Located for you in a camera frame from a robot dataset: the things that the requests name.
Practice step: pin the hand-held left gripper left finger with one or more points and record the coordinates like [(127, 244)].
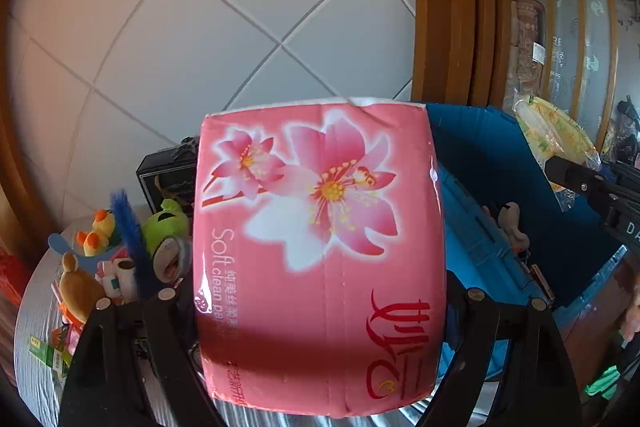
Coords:
[(162, 312)]

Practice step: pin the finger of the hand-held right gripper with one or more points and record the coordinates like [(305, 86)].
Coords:
[(575, 179)]

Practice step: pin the green cloth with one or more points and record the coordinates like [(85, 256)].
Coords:
[(602, 384)]

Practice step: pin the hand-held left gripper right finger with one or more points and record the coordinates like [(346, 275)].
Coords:
[(472, 307)]

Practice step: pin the white cup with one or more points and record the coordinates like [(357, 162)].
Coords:
[(126, 277)]

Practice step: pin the blue fuzzy stick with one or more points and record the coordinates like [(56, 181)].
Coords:
[(131, 237)]

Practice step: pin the yellow green duck plush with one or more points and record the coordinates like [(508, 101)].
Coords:
[(97, 232)]

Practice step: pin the green frog plush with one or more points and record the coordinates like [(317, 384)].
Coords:
[(162, 222)]

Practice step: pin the grey cloth covered desktop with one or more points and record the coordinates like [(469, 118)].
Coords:
[(35, 302)]

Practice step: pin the small tan plush toy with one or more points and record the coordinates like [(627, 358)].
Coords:
[(510, 222)]

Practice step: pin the pink floral tissue pack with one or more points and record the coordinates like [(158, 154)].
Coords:
[(320, 257)]

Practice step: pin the black gift box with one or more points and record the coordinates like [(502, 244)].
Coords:
[(165, 177)]

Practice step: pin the yellow floral plastic bag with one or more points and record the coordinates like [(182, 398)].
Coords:
[(555, 132)]

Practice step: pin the frosted glass wooden door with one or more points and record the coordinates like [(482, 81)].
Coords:
[(580, 7)]

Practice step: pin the red bag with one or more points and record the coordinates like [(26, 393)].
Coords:
[(12, 277)]

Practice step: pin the white teal small box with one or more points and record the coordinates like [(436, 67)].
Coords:
[(109, 282)]

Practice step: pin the green medicine box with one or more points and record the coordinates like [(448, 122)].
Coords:
[(50, 353)]

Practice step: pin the blue plastic crate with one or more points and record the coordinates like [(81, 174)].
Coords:
[(500, 167)]

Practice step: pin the light blue plastic paddle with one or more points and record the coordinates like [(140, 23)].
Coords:
[(60, 246)]

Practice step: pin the brown bear plush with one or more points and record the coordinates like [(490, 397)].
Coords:
[(80, 287)]

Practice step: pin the grey tape roll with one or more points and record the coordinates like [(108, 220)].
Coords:
[(172, 257)]

